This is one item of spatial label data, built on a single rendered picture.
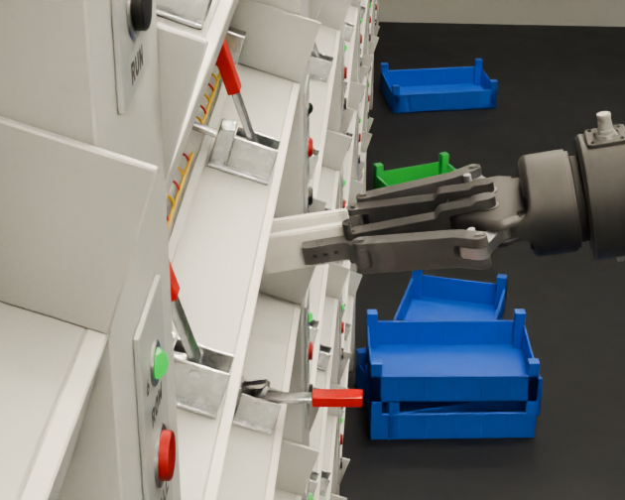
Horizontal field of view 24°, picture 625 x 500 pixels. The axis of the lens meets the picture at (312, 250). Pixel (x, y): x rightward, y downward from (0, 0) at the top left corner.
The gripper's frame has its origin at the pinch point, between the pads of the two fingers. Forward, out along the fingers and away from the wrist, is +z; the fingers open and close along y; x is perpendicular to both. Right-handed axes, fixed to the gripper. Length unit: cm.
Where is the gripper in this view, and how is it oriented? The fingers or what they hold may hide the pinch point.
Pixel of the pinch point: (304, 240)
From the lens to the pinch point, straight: 107.6
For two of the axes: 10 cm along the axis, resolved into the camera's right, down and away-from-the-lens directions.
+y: -0.6, 4.5, -8.9
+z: -9.8, 1.5, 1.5
